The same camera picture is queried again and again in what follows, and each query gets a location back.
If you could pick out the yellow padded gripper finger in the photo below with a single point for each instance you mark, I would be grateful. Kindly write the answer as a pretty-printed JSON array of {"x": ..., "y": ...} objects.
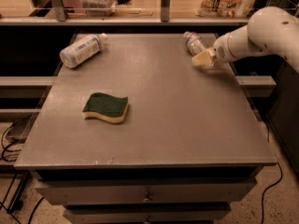
[{"x": 204, "y": 58}]

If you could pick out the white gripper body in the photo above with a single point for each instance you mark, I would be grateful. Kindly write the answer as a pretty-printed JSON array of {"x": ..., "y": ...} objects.
[{"x": 220, "y": 50}]

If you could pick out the upper grey drawer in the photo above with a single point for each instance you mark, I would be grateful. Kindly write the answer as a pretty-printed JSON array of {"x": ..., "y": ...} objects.
[{"x": 116, "y": 192}]

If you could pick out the clear plastic container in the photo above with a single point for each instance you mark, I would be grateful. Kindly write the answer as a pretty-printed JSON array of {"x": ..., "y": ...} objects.
[{"x": 99, "y": 1}]

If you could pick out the grey metal rail frame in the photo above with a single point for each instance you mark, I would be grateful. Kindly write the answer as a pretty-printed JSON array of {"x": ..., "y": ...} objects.
[{"x": 125, "y": 13}]

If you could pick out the clear water bottle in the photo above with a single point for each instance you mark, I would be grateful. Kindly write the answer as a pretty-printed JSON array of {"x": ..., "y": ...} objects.
[{"x": 194, "y": 43}]

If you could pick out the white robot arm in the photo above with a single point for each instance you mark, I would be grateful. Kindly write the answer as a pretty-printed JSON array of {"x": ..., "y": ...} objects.
[{"x": 270, "y": 30}]

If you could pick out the blue labelled plastic bottle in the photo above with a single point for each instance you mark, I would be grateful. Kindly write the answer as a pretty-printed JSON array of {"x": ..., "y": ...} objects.
[{"x": 82, "y": 50}]

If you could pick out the grey drawer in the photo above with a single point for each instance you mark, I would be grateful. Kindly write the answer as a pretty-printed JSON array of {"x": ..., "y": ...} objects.
[
  {"x": 116, "y": 192},
  {"x": 147, "y": 214}
]

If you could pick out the green yellow sponge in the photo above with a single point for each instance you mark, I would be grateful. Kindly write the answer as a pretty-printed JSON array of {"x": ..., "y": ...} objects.
[{"x": 106, "y": 107}]

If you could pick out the lower grey drawer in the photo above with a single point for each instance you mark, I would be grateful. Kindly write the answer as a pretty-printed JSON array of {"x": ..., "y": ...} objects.
[{"x": 147, "y": 214}]

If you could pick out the colourful snack bag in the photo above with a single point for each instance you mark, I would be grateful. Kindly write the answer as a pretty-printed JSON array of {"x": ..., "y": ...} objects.
[{"x": 225, "y": 8}]

